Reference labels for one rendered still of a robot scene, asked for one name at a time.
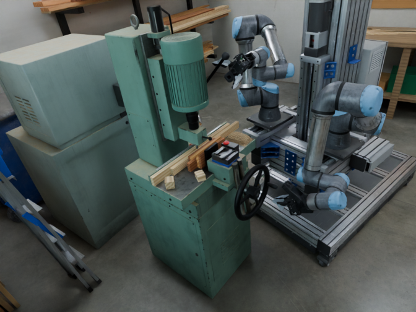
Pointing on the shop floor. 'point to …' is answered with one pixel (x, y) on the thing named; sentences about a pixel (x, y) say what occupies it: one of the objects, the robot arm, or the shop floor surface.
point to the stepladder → (43, 228)
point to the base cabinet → (195, 238)
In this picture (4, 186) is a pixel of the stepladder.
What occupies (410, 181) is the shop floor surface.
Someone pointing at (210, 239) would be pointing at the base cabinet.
